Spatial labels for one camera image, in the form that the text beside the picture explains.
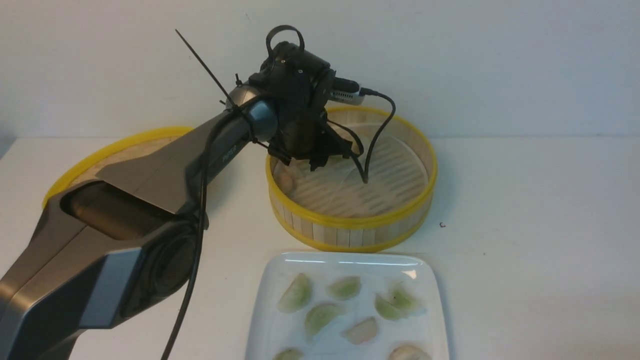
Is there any green dumpling bottom left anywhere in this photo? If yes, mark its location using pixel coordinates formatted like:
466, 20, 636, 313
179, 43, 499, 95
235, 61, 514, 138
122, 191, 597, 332
273, 348, 305, 360

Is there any white dumpling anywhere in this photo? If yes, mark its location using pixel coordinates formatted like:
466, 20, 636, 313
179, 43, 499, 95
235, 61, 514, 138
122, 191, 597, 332
387, 344, 432, 360
341, 316, 378, 346

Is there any white dumpling bottom right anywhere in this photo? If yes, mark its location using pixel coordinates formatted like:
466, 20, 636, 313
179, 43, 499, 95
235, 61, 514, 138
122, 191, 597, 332
387, 344, 432, 360

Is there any green dumpling right upper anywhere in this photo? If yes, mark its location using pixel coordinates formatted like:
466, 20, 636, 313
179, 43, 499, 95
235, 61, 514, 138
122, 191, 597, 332
389, 282, 425, 316

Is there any white steamer liner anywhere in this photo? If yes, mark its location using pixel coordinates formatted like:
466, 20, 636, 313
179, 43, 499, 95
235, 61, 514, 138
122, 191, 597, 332
272, 134, 433, 218

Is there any green dumpling centre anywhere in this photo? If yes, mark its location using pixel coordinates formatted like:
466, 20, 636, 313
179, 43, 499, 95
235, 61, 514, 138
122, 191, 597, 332
303, 302, 346, 342

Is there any black zip tie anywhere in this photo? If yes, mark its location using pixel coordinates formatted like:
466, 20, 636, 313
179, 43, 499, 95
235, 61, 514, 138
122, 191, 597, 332
174, 28, 236, 107

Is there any green dumpling right lower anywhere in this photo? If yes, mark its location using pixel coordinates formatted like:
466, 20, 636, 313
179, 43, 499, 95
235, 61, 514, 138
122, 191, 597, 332
374, 294, 406, 322

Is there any white dumpling centre right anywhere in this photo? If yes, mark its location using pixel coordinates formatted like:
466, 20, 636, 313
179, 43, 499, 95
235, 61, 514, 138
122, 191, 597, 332
341, 316, 378, 346

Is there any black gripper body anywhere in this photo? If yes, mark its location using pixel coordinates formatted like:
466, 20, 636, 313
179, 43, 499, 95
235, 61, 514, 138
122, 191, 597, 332
247, 41, 353, 171

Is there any green dumpling top left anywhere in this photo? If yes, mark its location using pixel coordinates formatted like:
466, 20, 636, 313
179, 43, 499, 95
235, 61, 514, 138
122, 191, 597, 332
276, 273, 313, 313

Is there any green dumpling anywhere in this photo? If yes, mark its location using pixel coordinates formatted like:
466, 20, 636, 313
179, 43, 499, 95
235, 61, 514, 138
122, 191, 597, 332
389, 282, 425, 316
303, 302, 346, 342
273, 348, 305, 360
276, 273, 313, 313
326, 276, 362, 301
374, 294, 406, 322

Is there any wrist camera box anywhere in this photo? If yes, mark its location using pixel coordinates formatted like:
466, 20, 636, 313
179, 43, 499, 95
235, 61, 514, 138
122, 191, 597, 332
329, 77, 365, 106

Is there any white square plate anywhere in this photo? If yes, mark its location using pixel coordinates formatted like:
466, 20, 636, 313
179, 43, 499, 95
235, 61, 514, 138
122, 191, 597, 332
244, 251, 451, 360

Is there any pale dumpling in steamer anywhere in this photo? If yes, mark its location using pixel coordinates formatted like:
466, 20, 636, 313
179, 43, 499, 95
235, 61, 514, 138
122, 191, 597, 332
273, 169, 300, 195

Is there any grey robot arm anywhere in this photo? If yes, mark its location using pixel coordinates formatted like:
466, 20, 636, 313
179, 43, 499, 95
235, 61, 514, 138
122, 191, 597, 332
1, 41, 349, 360

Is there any black cable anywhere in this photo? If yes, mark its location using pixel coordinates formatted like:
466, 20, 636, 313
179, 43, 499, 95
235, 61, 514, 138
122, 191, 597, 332
160, 87, 397, 360

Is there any yellow rimmed bamboo steamer lid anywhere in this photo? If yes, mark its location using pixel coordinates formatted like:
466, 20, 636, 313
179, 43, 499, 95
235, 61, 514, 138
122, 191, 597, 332
42, 126, 192, 208

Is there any green dumpling top middle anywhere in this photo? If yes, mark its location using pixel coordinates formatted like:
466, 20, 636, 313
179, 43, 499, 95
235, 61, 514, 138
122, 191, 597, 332
326, 276, 362, 301

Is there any yellow rimmed bamboo steamer basket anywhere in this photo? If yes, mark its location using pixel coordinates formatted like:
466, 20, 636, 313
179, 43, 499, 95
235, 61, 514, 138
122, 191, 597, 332
265, 116, 439, 253

